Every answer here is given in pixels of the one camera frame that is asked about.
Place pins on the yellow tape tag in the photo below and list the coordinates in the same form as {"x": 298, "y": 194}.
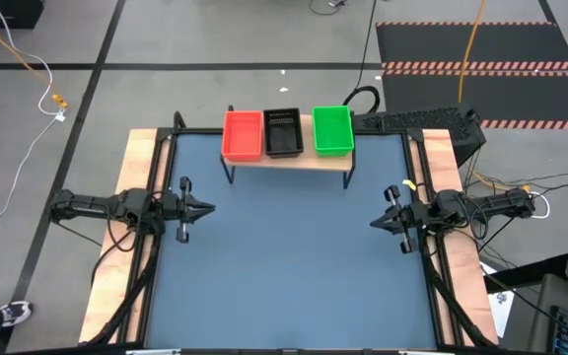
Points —
{"x": 408, "y": 185}

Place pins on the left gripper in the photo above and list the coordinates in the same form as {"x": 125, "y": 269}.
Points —
{"x": 168, "y": 209}

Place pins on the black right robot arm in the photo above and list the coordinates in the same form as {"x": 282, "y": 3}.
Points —
{"x": 501, "y": 204}

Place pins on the grey cart top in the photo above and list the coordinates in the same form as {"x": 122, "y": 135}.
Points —
{"x": 560, "y": 291}

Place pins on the white paper sheet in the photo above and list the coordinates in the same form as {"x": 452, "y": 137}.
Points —
{"x": 503, "y": 315}

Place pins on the black aluminium rig frame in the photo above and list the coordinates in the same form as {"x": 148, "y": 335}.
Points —
{"x": 148, "y": 276}

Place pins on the black floor mat orange stripes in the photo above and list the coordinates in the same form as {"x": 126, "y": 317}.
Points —
{"x": 461, "y": 44}
{"x": 511, "y": 96}

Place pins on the orange plastic basket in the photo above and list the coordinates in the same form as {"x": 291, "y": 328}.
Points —
{"x": 242, "y": 138}

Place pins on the small black depth camera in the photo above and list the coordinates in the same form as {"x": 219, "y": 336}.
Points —
{"x": 290, "y": 351}

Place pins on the green plastic basket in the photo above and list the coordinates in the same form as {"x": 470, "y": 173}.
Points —
{"x": 332, "y": 130}

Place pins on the wooden shelf with black legs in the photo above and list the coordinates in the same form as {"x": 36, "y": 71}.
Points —
{"x": 289, "y": 164}

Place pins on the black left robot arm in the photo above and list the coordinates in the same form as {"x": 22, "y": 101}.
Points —
{"x": 92, "y": 204}

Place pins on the black plastic basket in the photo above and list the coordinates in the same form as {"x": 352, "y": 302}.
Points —
{"x": 283, "y": 140}

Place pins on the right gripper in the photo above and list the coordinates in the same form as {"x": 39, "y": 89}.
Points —
{"x": 419, "y": 214}

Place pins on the silver frame bracket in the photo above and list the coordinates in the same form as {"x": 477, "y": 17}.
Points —
{"x": 153, "y": 352}
{"x": 419, "y": 352}

